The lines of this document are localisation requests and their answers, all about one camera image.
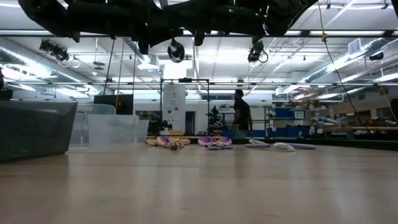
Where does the black ceiling spotlight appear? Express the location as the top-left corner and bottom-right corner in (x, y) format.
(39, 39), (71, 62)

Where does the white cabinet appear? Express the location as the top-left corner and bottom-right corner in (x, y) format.
(162, 84), (187, 134)

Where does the blue storage shelf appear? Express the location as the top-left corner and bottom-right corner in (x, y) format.
(272, 106), (312, 138)

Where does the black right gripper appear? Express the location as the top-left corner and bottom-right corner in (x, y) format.
(186, 0), (269, 46)

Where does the dark smoked plastic bin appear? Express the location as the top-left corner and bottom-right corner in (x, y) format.
(0, 99), (79, 163)

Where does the black hanging camera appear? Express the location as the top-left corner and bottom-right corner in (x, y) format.
(247, 40), (269, 63)
(167, 38), (187, 64)

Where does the wooden workbench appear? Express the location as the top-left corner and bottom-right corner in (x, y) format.
(322, 125), (398, 132)

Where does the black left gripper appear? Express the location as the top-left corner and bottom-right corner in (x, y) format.
(67, 0), (187, 55)

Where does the black overhead frame beam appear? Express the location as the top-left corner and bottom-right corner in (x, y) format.
(0, 29), (398, 39)

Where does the clear plastic bin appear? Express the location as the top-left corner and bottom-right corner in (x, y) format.
(68, 103), (140, 152)
(88, 114), (149, 149)

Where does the black aluminium table frame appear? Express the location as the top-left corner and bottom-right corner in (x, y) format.
(145, 135), (398, 152)

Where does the person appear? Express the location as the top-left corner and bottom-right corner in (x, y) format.
(232, 89), (254, 139)

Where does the black stand frame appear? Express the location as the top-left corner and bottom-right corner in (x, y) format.
(159, 77), (211, 136)

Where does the silver spoon lilac handle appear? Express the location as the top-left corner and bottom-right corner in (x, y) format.
(244, 142), (272, 149)
(248, 138), (312, 150)
(273, 141), (317, 152)

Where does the yellow hanging cable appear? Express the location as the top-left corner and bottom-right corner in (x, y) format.
(317, 0), (371, 133)

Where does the silver air duct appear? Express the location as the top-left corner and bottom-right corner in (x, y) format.
(303, 37), (398, 83)

